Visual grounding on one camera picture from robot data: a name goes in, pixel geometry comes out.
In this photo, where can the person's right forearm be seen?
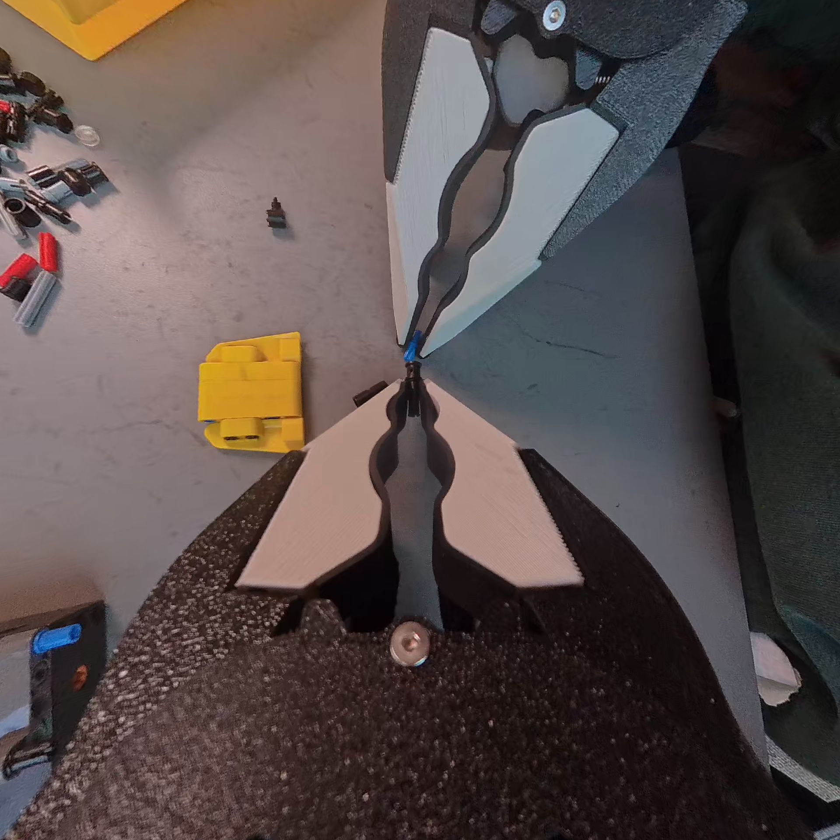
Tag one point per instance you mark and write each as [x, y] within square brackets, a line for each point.
[774, 39]

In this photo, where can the yellow storage bin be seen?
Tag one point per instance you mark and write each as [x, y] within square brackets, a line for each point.
[98, 26]

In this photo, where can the yellow lego subassembly blue pins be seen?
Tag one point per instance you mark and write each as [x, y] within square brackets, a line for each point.
[249, 387]

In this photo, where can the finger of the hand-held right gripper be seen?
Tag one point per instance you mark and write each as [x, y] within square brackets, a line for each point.
[439, 118]
[551, 184]

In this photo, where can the pile of small lego pieces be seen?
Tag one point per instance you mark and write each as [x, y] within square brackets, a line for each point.
[46, 177]

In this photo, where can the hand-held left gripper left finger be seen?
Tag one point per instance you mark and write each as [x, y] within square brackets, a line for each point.
[315, 518]

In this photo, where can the small black lego pin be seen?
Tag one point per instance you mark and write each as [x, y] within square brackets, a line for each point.
[411, 394]

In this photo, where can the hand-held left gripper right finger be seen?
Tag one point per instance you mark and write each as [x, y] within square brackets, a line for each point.
[512, 518]

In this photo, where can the small blue lego pin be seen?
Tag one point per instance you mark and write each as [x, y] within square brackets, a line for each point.
[413, 344]

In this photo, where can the lego model on black base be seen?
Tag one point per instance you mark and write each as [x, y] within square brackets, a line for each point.
[65, 676]

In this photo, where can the short black lego pin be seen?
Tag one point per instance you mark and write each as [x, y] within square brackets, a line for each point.
[364, 396]

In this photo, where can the small black lego connector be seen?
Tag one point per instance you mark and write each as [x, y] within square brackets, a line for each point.
[277, 213]

